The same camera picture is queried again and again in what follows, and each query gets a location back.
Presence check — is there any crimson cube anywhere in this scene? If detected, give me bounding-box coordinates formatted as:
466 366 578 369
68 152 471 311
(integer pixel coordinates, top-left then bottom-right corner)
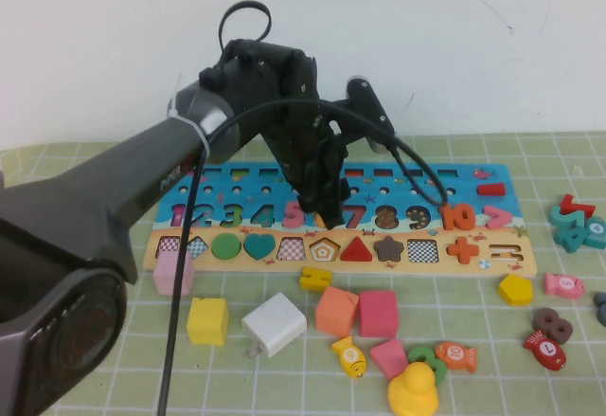
358 289 399 339

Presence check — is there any red fish piece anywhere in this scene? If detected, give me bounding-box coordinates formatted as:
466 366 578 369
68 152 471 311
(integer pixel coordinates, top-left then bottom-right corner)
522 330 568 372

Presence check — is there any brown number eight piece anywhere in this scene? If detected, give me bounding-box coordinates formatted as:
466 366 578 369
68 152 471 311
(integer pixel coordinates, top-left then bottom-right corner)
531 307 574 345

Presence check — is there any white charger plug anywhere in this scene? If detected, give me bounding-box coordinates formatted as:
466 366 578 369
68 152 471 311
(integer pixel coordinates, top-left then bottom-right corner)
241 291 308 359

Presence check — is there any blue and tan puzzle board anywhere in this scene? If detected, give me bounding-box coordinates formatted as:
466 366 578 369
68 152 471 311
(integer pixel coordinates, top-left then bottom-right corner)
141 162 540 279

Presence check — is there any orange fish piece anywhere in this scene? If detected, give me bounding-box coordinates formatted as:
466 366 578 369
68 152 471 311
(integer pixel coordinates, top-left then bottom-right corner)
434 341 478 374

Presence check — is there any pink number five piece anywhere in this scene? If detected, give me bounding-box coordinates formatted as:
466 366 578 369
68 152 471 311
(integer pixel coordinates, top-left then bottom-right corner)
282 201 307 229

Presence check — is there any yellow fish piece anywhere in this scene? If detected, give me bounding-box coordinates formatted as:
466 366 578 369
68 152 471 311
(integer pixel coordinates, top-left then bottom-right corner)
330 335 368 380

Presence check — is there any yellow cube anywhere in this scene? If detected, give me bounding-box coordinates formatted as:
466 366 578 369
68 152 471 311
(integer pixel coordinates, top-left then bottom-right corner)
186 297 230 346

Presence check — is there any green grid table mat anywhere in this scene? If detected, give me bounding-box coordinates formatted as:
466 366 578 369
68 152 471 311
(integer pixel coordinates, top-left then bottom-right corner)
0 132 606 416

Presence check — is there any teal number four piece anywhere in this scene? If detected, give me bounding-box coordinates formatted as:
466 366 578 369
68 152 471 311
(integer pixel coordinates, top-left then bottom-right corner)
554 224 593 252

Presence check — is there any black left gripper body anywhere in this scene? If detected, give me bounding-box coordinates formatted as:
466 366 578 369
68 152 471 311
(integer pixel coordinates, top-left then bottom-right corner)
259 101 352 195

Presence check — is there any brown star piece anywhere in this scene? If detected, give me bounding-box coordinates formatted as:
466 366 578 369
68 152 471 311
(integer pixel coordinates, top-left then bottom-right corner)
373 235 406 263

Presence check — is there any yellow pentagon piece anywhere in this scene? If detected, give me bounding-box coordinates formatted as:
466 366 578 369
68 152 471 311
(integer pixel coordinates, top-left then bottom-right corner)
497 273 535 307

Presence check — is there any teal heart piece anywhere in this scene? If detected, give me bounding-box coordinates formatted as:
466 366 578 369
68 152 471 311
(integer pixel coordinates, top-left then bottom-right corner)
242 233 276 262

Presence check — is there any green number three piece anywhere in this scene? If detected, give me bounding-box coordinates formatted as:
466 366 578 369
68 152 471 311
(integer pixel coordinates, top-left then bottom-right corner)
407 345 449 387

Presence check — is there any yellow equals sign piece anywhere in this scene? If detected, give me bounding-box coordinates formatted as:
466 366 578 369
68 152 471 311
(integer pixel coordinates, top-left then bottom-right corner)
299 266 334 293

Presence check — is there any red minus sign piece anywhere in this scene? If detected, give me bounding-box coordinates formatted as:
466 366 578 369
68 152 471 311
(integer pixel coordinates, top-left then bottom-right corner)
476 182 508 198

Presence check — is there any teal fish piece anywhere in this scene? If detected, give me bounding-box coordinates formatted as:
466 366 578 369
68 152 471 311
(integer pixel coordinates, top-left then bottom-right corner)
584 216 606 250

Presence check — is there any red number seven piece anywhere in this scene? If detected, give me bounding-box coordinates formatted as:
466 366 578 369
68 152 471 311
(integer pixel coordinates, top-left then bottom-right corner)
560 193 597 221

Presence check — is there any black camera cable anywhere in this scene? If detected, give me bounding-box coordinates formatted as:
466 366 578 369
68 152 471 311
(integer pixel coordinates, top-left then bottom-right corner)
158 98 449 416

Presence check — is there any green circle piece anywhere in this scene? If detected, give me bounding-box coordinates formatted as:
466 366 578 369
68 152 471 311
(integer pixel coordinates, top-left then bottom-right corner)
210 233 242 261

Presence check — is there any orange cube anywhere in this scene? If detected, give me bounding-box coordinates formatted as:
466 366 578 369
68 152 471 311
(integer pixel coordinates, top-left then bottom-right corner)
314 285 361 338

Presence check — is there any pink fish piece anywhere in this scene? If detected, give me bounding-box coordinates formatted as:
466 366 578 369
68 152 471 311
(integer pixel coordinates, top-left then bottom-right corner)
543 272 586 300

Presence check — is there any pink greater-than sign piece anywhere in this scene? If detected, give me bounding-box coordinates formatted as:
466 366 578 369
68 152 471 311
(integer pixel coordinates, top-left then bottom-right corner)
483 205 515 231

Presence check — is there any pink trapezoid piece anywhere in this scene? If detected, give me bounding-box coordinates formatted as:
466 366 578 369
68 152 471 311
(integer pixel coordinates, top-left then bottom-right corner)
369 338 411 382

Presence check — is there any yellow rubber duck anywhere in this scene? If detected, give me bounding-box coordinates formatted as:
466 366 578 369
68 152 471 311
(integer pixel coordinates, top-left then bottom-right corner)
387 362 440 416

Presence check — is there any light pink cube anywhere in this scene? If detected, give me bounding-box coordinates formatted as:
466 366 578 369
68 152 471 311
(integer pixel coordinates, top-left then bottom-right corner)
152 249 195 296

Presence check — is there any red triangle piece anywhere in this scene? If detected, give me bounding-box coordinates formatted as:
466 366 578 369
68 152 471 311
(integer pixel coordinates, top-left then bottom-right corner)
339 236 373 263

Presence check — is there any orange number ten piece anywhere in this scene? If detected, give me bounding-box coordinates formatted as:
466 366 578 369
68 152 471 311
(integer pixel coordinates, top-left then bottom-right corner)
437 203 477 232

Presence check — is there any orange plus sign piece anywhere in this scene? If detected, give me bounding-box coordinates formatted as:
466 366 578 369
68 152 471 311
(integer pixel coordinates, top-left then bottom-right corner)
446 236 481 265

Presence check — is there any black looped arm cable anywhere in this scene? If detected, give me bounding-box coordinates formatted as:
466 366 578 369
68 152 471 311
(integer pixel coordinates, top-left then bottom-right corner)
219 0 273 55

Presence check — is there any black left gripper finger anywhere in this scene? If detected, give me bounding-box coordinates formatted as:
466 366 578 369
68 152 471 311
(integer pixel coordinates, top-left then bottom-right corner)
322 173 353 228
299 169 329 218

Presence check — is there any white zip tie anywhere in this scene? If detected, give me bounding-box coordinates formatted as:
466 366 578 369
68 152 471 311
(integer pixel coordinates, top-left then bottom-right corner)
168 96 212 156

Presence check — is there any teal number five piece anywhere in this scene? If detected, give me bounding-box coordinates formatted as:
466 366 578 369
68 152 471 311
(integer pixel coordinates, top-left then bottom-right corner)
548 205 588 232

